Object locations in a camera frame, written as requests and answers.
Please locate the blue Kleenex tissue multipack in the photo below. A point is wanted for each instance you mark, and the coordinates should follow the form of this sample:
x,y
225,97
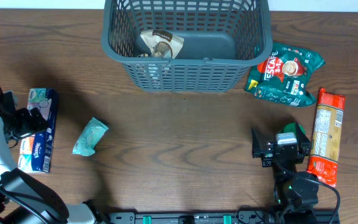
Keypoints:
x,y
36,150

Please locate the green Nescafe coffee bag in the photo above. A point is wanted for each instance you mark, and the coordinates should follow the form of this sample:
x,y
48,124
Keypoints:
x,y
283,76

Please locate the grey plastic lattice basket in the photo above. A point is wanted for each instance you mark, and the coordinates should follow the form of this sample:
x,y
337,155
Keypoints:
x,y
223,39

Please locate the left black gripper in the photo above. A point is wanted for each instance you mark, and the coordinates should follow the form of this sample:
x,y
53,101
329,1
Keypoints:
x,y
30,121

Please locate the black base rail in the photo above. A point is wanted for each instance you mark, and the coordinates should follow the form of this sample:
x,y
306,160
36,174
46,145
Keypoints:
x,y
240,217

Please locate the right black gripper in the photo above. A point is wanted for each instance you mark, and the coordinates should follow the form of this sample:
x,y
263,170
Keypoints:
x,y
266,149

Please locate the green lidded jar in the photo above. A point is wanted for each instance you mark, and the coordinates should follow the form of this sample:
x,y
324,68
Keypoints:
x,y
290,128

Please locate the small teal wipes packet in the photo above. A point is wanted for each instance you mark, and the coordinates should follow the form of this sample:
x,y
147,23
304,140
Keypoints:
x,y
89,138

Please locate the beige brown snack pouch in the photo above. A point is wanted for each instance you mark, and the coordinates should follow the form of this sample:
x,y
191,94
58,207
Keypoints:
x,y
161,44

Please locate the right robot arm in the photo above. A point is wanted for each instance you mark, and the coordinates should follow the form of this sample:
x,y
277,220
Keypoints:
x,y
295,192

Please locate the orange spaghetti pasta packet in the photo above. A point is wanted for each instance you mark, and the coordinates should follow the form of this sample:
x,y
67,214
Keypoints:
x,y
326,139

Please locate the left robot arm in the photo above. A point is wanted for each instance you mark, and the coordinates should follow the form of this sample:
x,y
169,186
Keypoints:
x,y
23,199

